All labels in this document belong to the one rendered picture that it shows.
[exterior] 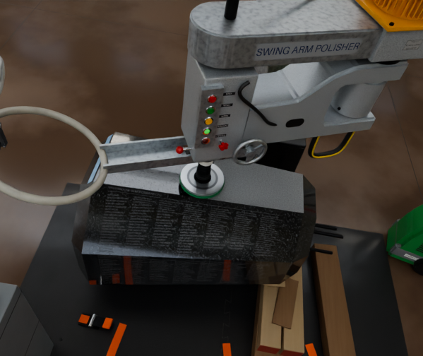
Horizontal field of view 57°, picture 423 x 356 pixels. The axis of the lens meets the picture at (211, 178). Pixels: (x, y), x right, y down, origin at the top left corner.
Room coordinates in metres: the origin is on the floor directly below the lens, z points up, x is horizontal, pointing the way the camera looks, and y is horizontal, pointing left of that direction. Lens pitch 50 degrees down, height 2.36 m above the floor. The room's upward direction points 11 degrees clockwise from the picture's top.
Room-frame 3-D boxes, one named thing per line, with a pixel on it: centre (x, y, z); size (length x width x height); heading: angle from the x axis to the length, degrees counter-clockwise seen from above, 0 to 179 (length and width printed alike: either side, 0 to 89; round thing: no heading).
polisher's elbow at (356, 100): (1.48, -0.55, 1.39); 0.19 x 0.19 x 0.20
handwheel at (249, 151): (1.14, -0.12, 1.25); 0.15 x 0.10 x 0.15; 116
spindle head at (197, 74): (1.23, -0.03, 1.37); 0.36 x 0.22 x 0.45; 116
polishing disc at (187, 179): (1.20, 0.04, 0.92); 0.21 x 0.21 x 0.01
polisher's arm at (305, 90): (1.36, -0.32, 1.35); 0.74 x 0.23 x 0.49; 116
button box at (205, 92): (1.07, 0.06, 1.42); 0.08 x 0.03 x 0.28; 116
